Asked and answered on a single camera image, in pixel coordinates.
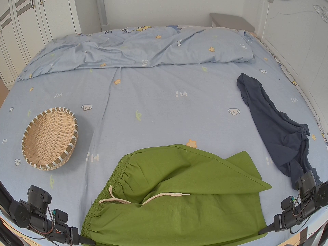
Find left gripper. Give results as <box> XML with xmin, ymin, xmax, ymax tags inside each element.
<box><xmin>55</xmin><ymin>225</ymin><xmax>81</xmax><ymax>245</ymax></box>

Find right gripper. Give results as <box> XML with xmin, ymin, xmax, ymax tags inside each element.
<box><xmin>274</xmin><ymin>209</ymin><xmax>304</xmax><ymax>232</ymax></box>

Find green shorts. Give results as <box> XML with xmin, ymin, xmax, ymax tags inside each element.
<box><xmin>81</xmin><ymin>144</ymin><xmax>272</xmax><ymax>246</ymax></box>

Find dark blue garment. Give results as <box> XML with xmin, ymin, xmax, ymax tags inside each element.
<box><xmin>236</xmin><ymin>73</ymin><xmax>324</xmax><ymax>192</ymax></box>

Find round woven basket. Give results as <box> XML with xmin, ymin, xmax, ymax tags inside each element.
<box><xmin>22</xmin><ymin>107</ymin><xmax>79</xmax><ymax>171</ymax></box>

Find pale blue quilt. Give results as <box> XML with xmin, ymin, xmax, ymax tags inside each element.
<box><xmin>16</xmin><ymin>25</ymin><xmax>255</xmax><ymax>82</ymax></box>

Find grey bedside table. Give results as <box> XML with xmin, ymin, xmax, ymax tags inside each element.
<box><xmin>209</xmin><ymin>13</ymin><xmax>257</xmax><ymax>33</ymax></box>

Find white wardrobe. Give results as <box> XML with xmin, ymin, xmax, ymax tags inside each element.
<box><xmin>0</xmin><ymin>0</ymin><xmax>83</xmax><ymax>88</ymax></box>

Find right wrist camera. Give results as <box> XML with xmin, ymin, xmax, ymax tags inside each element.
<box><xmin>281</xmin><ymin>196</ymin><xmax>298</xmax><ymax>210</ymax></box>

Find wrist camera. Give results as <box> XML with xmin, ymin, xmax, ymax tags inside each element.
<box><xmin>52</xmin><ymin>209</ymin><xmax>69</xmax><ymax>224</ymax></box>
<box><xmin>281</xmin><ymin>196</ymin><xmax>298</xmax><ymax>210</ymax></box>

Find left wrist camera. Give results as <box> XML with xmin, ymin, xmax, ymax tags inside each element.
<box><xmin>52</xmin><ymin>209</ymin><xmax>69</xmax><ymax>224</ymax></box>

